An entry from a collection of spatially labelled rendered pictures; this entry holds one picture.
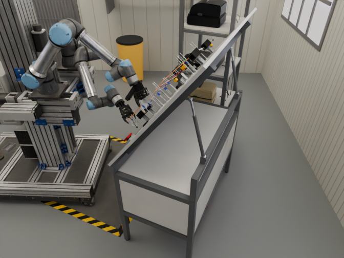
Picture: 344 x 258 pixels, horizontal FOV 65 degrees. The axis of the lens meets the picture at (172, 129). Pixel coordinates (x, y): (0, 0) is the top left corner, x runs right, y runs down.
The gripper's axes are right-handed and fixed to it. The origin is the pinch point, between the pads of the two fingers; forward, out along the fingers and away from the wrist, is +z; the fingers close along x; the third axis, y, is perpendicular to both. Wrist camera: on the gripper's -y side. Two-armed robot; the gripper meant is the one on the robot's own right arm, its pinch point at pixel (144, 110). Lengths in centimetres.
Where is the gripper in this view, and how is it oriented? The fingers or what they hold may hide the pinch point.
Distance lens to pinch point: 187.4
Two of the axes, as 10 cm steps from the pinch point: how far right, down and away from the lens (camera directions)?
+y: 8.8, -2.7, -4.0
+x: 2.7, -4.1, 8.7
